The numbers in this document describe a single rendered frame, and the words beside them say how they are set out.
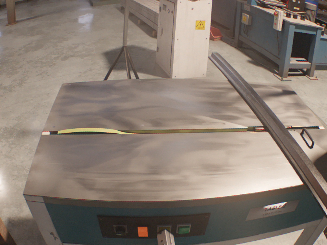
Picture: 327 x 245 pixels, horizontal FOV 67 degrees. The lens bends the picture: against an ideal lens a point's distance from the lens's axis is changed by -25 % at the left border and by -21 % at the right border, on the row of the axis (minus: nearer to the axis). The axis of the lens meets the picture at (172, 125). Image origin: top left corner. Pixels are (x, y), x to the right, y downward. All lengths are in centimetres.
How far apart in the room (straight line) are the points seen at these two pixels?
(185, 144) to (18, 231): 109
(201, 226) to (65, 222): 32
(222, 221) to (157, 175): 19
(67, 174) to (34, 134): 155
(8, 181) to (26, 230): 44
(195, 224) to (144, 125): 31
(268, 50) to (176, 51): 129
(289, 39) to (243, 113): 239
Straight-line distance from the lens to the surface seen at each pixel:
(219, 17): 496
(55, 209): 68
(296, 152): 79
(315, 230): 101
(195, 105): 93
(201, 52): 284
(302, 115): 103
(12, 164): 200
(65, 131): 82
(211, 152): 75
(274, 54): 350
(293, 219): 85
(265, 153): 78
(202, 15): 273
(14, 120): 248
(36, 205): 68
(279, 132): 85
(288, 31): 323
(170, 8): 275
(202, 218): 68
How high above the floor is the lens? 119
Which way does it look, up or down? 33 degrees down
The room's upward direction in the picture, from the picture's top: 4 degrees clockwise
